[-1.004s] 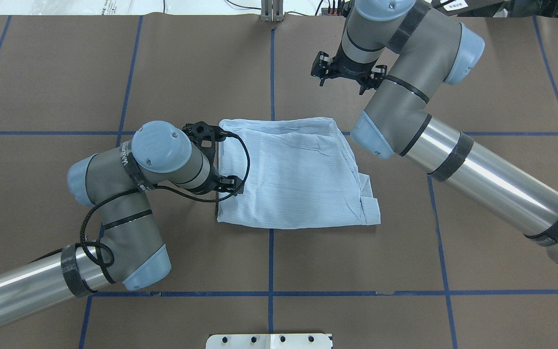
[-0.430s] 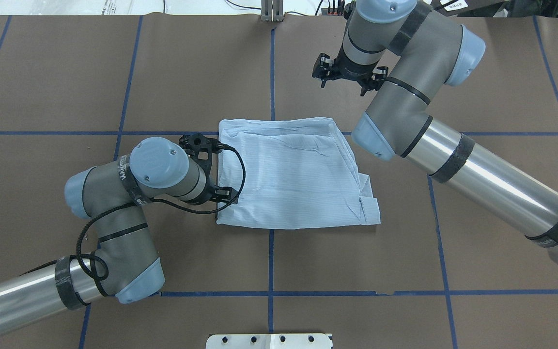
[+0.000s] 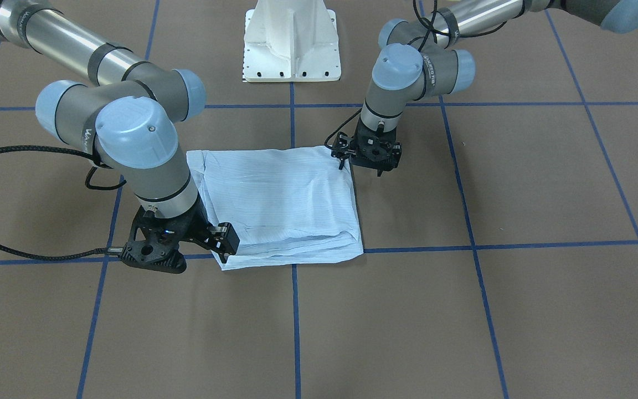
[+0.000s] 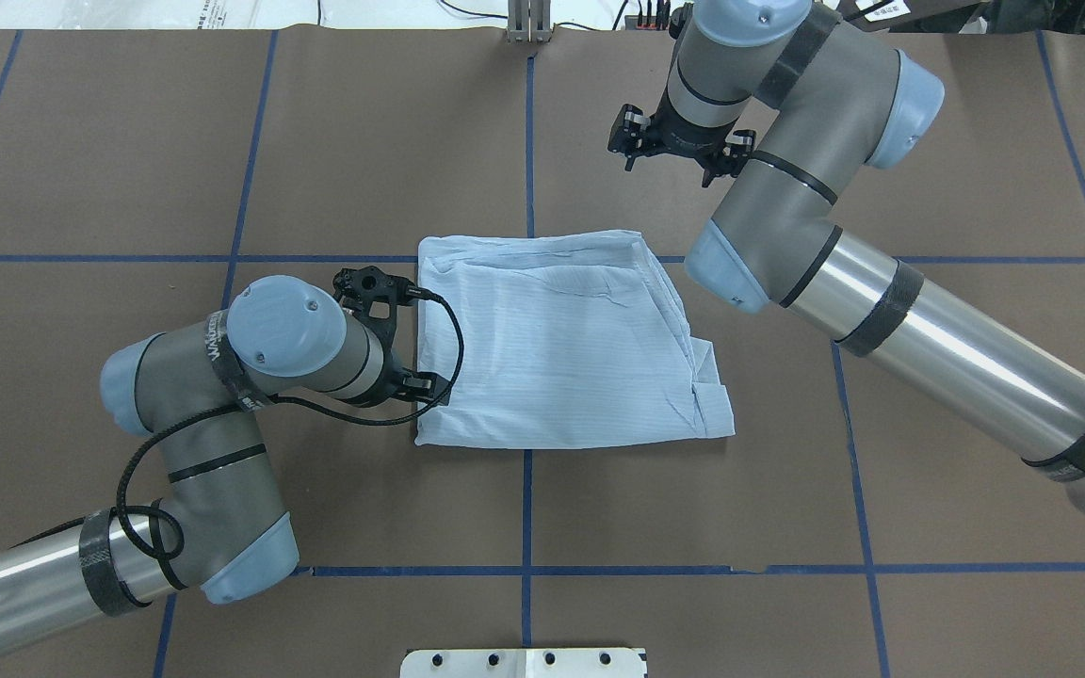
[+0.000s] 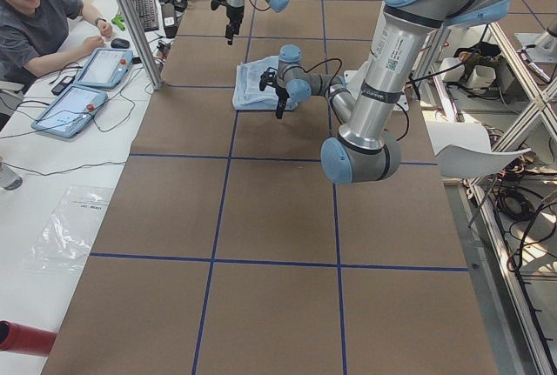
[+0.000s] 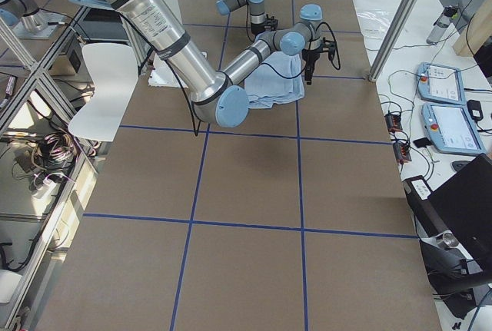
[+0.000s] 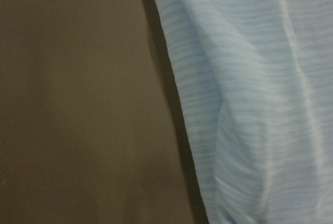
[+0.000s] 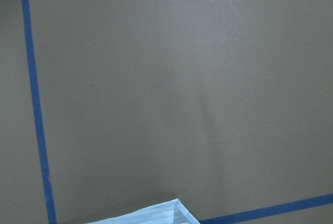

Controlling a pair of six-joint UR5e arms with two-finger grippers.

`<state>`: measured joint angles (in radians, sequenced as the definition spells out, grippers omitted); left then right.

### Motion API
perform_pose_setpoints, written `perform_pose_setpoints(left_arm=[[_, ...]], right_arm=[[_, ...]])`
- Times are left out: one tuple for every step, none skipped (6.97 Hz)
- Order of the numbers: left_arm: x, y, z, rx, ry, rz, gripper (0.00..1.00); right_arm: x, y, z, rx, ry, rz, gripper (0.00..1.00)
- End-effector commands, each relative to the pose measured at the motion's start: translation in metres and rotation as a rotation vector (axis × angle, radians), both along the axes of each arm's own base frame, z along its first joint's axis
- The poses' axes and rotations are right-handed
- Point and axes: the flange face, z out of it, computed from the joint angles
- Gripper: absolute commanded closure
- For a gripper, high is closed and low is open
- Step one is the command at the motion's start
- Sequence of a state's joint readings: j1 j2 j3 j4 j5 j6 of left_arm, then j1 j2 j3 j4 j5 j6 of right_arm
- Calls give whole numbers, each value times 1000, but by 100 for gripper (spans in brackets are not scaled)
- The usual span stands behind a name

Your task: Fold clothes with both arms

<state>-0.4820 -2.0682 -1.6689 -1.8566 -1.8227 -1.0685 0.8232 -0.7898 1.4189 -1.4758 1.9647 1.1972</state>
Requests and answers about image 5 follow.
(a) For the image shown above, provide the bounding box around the green small object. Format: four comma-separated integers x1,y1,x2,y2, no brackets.
111,14,125,31

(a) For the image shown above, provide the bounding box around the blue teach pendant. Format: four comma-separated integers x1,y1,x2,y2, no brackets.
74,48,133,90
31,84,108,138

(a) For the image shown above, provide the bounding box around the seated person in grey shirt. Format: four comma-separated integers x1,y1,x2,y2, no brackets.
1,0,113,91

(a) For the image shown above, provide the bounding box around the white curved guard sheet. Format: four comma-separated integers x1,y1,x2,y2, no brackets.
426,121,530,179

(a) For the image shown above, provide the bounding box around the black computer keyboard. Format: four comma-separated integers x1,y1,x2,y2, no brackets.
131,0,159,32

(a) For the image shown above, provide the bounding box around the lower blue teach pendant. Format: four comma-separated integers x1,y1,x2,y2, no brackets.
31,84,108,138

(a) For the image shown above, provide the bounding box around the clear water bottle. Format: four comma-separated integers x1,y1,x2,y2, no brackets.
0,160,23,191

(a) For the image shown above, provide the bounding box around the light blue button shirt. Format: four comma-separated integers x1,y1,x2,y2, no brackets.
232,55,279,110

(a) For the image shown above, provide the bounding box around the upper blue teach pendant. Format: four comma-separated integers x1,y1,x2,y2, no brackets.
74,48,133,90

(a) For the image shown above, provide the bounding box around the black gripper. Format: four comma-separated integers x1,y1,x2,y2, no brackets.
225,4,245,45
275,85,289,119

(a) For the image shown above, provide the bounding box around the black phone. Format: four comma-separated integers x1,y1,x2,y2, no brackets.
51,76,74,96

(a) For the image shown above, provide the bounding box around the aluminium frame post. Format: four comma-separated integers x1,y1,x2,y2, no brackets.
116,0,163,90

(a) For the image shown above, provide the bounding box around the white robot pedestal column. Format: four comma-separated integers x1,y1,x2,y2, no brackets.
343,13,413,112

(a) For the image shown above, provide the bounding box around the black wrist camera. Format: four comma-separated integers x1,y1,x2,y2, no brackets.
258,67,277,92
210,0,227,10

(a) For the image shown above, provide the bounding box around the clear plastic bag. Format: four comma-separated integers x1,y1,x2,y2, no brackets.
22,185,114,275

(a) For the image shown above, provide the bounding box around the red cylinder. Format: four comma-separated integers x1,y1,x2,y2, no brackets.
1,320,57,357

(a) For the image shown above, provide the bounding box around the black computer mouse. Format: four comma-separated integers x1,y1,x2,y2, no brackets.
111,38,131,49

